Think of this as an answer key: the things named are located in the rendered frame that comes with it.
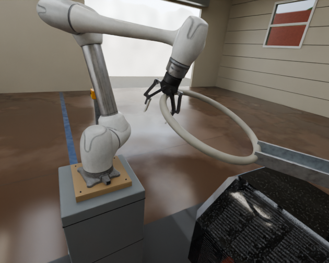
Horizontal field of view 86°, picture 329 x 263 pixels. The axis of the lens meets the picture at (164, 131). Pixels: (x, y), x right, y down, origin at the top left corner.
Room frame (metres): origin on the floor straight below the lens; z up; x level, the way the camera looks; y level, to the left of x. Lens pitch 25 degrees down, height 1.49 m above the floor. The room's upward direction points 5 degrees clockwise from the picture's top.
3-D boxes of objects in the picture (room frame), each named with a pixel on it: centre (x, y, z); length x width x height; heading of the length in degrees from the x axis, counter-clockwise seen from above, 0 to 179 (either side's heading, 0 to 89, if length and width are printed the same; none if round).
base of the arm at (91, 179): (0.78, 0.33, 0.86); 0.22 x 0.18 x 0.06; 42
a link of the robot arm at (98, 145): (0.81, 0.34, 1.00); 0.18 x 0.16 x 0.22; 167
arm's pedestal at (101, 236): (0.79, 0.35, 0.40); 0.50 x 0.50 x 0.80; 32
